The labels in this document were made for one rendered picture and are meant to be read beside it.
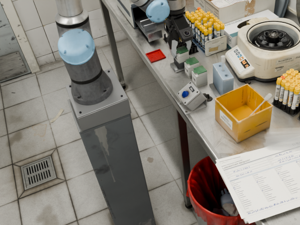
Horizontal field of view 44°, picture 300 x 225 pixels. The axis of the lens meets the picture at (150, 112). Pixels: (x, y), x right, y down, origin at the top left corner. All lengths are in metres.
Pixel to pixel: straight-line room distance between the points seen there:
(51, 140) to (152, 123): 0.70
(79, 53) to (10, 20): 1.89
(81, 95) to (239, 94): 0.54
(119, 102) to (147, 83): 1.56
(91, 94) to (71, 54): 0.17
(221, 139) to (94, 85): 0.47
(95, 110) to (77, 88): 0.10
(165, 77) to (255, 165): 0.55
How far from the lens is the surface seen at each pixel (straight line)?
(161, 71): 1.53
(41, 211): 2.32
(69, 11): 1.31
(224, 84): 1.33
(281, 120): 1.33
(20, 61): 3.25
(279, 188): 1.13
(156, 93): 2.77
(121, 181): 1.64
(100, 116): 1.34
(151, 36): 1.68
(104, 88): 1.34
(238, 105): 1.34
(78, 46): 1.23
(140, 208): 1.85
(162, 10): 1.20
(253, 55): 1.42
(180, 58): 1.50
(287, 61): 1.44
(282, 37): 1.53
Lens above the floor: 1.81
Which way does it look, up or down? 44 degrees down
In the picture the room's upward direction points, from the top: 10 degrees counter-clockwise
